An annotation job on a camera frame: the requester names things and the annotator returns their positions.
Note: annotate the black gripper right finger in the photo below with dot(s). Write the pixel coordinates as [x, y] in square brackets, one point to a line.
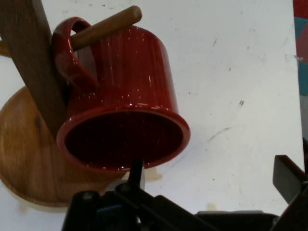
[288, 178]

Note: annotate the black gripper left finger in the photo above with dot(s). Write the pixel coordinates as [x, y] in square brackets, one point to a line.
[137, 175]

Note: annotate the red enamel mug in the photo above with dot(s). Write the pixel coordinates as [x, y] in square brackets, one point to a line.
[134, 77]

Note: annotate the brown wooden mug tree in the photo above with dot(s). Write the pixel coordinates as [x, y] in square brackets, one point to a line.
[26, 144]

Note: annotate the teal foam floor mat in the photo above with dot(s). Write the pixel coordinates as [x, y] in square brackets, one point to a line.
[302, 27]

